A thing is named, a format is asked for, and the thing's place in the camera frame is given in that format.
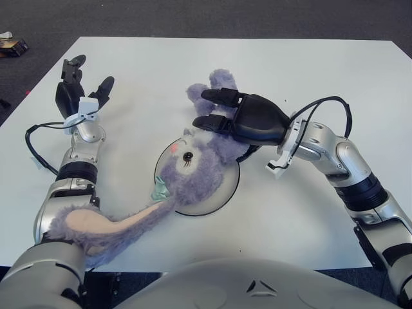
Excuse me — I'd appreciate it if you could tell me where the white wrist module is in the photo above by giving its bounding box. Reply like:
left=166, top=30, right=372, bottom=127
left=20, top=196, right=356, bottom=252
left=265, top=118, right=308, bottom=179
left=62, top=97, right=99, bottom=136

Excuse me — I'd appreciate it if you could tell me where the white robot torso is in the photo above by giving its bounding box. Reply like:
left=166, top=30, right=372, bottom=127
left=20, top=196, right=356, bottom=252
left=114, top=257, right=400, bottom=309

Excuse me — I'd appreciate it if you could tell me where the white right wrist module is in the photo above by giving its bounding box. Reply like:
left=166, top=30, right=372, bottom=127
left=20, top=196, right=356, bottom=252
left=265, top=118, right=308, bottom=179

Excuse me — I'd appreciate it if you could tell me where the purple plush bunny doll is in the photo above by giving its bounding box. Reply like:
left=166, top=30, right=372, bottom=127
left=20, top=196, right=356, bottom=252
left=46, top=68, right=255, bottom=268

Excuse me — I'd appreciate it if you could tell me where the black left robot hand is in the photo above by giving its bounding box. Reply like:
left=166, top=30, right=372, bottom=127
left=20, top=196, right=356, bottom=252
left=55, top=54, right=115, bottom=119

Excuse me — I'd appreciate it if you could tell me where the white plate black rim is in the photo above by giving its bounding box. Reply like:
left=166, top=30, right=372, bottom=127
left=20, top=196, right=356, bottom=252
left=154, top=136, right=241, bottom=217

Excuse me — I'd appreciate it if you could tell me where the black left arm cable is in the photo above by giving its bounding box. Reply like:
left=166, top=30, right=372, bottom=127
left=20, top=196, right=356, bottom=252
left=24, top=120, right=70, bottom=176

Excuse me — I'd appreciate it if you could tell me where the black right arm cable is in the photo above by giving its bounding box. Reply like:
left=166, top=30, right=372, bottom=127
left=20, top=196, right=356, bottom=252
left=289, top=95, right=351, bottom=139

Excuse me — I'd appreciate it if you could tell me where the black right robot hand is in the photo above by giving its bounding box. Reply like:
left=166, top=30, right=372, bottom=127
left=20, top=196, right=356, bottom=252
left=192, top=88, right=291, bottom=147

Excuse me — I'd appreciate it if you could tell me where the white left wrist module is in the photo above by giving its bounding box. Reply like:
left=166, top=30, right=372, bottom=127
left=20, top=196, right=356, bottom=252
left=62, top=97, right=99, bottom=136

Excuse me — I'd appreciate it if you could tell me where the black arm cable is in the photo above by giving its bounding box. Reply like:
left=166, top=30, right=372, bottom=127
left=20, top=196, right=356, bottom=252
left=289, top=95, right=351, bottom=139
left=24, top=120, right=70, bottom=176

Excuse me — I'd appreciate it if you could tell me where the black yellow floor box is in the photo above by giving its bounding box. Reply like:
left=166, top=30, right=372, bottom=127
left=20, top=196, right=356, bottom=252
left=0, top=31, right=30, bottom=59

